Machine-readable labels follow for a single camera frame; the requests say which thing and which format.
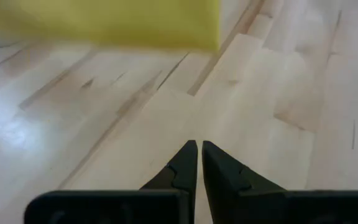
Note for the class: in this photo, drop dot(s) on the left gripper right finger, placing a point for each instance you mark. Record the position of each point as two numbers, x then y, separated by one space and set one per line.
275 208

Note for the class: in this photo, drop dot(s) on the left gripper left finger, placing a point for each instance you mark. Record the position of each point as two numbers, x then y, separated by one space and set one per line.
120 208

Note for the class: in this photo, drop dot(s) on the yellow microfiber towel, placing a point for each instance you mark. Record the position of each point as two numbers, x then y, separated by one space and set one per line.
120 21

